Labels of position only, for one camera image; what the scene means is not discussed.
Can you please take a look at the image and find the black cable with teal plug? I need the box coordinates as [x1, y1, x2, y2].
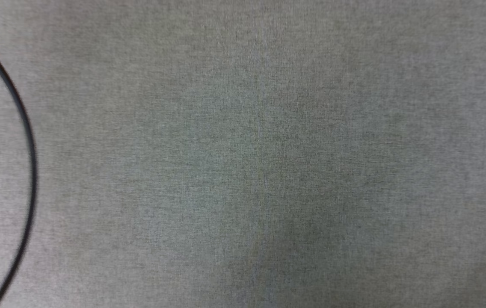
[0, 25, 39, 308]

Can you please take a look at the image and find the grey fabric sofa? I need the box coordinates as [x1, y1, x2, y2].
[0, 0, 486, 308]

